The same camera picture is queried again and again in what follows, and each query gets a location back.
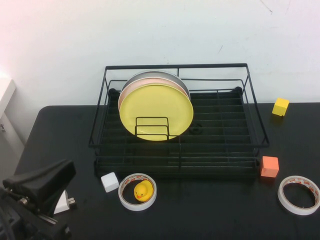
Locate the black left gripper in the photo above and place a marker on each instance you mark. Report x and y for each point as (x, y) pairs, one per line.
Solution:
(25, 225)

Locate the yellow plate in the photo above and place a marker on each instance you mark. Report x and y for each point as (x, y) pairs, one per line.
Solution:
(155, 107)

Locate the pink plate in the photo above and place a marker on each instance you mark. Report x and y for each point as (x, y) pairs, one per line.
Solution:
(140, 82)

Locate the grey plate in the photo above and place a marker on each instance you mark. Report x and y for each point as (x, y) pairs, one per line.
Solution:
(155, 74)

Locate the white charger plug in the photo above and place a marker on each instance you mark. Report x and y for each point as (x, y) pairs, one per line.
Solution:
(62, 205)

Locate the white cube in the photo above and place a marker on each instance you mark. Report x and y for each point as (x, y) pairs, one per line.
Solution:
(110, 182)

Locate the white tape roll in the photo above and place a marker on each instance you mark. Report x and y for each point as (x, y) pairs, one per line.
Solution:
(295, 210)
(136, 207)

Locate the yellow rubber duck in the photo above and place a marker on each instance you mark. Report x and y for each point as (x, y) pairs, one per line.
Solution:
(141, 192)

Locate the white cabinet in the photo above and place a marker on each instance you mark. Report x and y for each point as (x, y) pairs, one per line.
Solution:
(6, 100)

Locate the orange cube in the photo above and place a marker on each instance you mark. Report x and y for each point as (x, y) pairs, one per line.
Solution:
(269, 167)

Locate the yellow cube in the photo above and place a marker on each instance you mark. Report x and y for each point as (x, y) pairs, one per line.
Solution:
(280, 106)

